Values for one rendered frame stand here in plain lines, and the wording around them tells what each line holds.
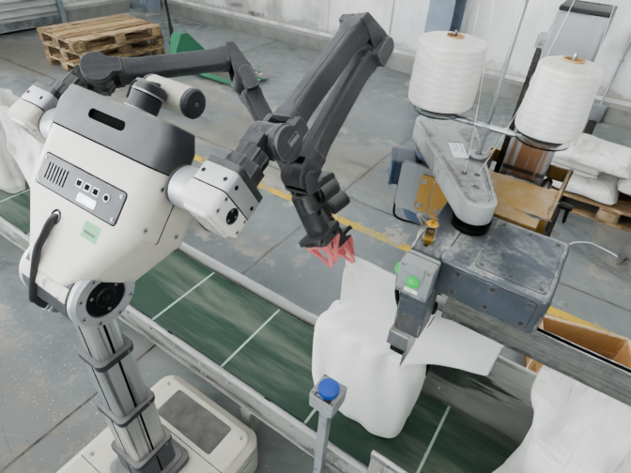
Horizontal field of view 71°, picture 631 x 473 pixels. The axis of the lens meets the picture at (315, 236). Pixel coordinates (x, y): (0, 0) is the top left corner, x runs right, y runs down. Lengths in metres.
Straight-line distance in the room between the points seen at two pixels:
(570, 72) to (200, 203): 0.77
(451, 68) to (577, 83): 0.26
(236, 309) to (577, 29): 1.65
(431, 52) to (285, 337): 1.34
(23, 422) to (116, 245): 1.63
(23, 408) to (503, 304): 2.16
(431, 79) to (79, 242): 0.86
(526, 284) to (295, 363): 1.16
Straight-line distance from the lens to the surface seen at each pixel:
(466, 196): 1.05
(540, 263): 1.06
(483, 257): 1.02
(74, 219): 1.06
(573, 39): 1.28
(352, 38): 1.10
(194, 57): 1.37
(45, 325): 2.85
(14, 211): 3.10
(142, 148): 0.96
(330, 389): 1.29
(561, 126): 1.10
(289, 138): 0.92
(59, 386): 2.55
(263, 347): 1.97
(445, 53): 1.10
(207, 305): 2.15
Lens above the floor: 1.94
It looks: 38 degrees down
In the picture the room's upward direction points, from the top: 4 degrees clockwise
